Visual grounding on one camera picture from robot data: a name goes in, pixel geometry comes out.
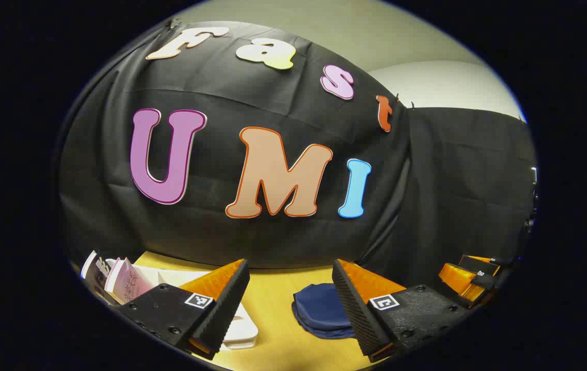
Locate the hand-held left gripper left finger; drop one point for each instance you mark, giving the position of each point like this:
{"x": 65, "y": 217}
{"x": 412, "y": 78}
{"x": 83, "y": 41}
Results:
{"x": 224, "y": 314}

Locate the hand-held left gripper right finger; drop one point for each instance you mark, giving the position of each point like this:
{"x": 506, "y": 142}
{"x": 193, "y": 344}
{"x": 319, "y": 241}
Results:
{"x": 355, "y": 314}

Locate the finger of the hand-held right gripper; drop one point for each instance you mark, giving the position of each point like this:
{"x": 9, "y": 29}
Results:
{"x": 481, "y": 264}
{"x": 458, "y": 282}

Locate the black and white book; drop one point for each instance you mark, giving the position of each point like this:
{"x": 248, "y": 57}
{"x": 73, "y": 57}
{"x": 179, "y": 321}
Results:
{"x": 97, "y": 270}

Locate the white bookshelf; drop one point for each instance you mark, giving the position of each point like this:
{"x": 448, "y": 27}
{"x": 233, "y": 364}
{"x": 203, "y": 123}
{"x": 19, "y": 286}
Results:
{"x": 242, "y": 330}

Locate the black backdrop cloth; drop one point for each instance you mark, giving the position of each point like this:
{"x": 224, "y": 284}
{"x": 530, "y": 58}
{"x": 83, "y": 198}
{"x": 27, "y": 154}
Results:
{"x": 283, "y": 103}

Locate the pink book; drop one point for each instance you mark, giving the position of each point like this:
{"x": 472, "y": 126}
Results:
{"x": 128, "y": 283}

